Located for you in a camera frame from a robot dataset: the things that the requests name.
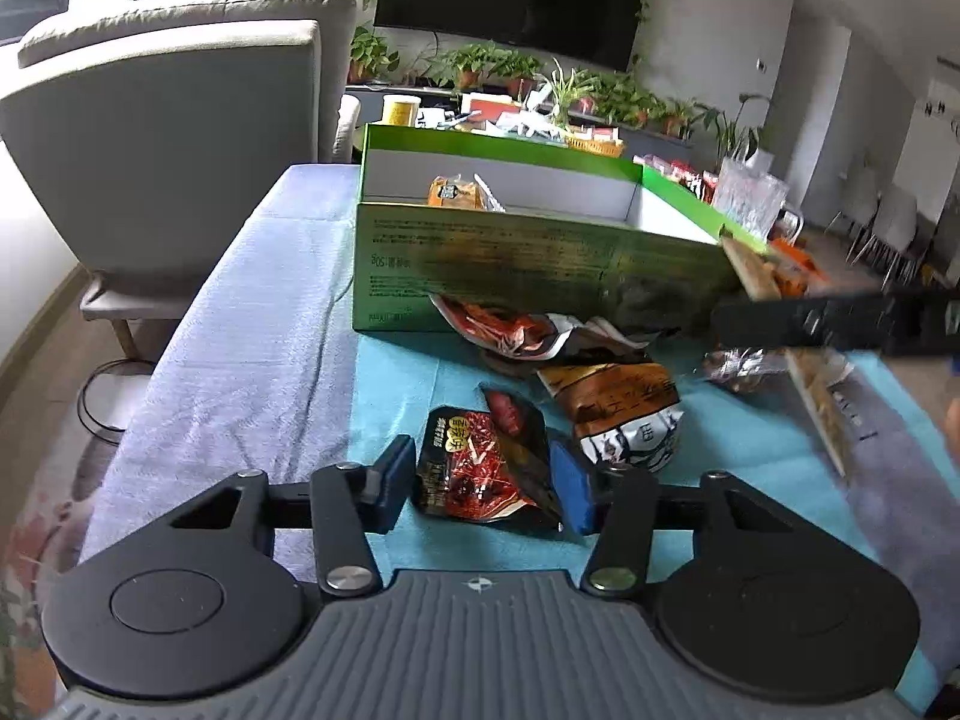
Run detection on yellow canister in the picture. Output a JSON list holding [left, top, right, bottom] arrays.
[[381, 94, 421, 127]]

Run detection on long tan biscuit pack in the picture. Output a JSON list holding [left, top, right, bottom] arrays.
[[719, 229, 850, 479]]

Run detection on brown white snack bag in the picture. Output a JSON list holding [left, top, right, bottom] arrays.
[[537, 362, 685, 473]]

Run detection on green cardboard box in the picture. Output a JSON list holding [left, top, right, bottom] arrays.
[[353, 124, 768, 333]]

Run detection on red black spicy snack pack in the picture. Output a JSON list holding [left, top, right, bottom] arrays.
[[412, 382, 563, 532]]

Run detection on grey armchair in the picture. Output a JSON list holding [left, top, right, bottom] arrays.
[[2, 0, 358, 349]]

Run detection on orange bread snack pack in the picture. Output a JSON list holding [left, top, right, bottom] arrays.
[[427, 174, 506, 213]]

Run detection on yellow wicker basket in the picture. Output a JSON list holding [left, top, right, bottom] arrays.
[[565, 130, 625, 158]]

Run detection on clear glass mug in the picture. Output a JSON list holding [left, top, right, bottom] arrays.
[[713, 158, 804, 244]]

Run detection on orange chips bag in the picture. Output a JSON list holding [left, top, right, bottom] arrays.
[[765, 238, 830, 298]]

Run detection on spider plant in vase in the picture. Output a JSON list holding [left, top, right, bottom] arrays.
[[545, 59, 596, 128]]

